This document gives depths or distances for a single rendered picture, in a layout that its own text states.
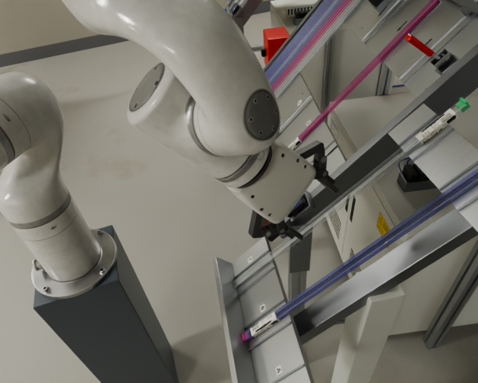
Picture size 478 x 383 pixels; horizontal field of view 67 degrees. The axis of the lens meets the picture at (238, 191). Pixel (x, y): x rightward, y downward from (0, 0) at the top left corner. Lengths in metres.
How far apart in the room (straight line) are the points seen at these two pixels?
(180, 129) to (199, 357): 1.20
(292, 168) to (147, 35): 0.26
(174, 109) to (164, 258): 1.43
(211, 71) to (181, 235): 1.56
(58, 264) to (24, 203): 0.17
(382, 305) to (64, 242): 0.60
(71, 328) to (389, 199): 0.88
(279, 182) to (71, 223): 0.46
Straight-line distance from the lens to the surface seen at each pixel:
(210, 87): 0.32
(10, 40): 4.54
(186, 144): 0.39
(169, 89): 0.37
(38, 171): 0.74
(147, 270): 1.75
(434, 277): 1.22
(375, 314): 0.68
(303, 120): 1.00
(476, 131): 1.45
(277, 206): 0.50
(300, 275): 0.95
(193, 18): 0.33
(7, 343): 1.84
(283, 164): 0.48
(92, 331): 1.00
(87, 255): 0.85
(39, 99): 0.71
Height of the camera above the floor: 1.35
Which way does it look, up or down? 42 degrees down
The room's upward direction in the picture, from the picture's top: 7 degrees counter-clockwise
